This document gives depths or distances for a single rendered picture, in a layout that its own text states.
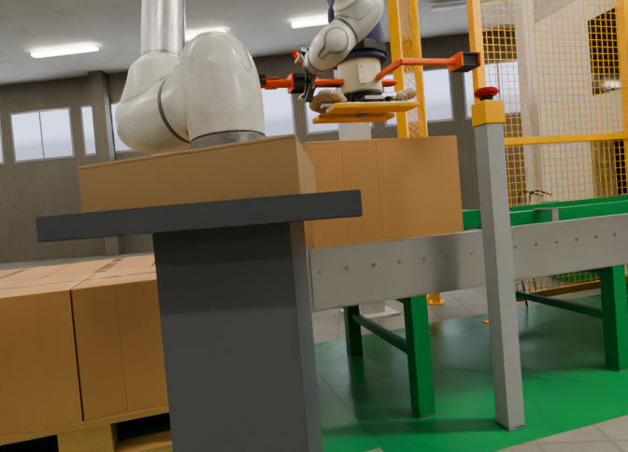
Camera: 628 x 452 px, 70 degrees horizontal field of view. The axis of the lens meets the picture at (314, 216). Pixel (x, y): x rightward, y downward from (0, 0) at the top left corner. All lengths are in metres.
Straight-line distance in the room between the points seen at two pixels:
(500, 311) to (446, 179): 0.55
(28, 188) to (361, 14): 10.85
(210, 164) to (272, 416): 0.46
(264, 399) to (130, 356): 0.75
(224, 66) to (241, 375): 0.57
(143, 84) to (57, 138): 10.49
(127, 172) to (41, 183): 10.95
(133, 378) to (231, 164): 0.99
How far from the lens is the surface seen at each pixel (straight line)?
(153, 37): 1.15
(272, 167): 0.70
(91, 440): 1.64
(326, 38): 1.38
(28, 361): 1.59
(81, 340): 1.55
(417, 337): 1.56
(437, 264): 1.55
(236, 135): 0.87
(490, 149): 1.44
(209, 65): 0.91
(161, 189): 0.74
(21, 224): 12.01
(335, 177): 1.56
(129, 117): 1.07
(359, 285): 1.43
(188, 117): 0.93
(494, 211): 1.44
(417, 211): 1.69
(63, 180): 11.42
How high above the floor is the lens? 0.73
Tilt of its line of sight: 2 degrees down
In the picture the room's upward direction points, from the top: 5 degrees counter-clockwise
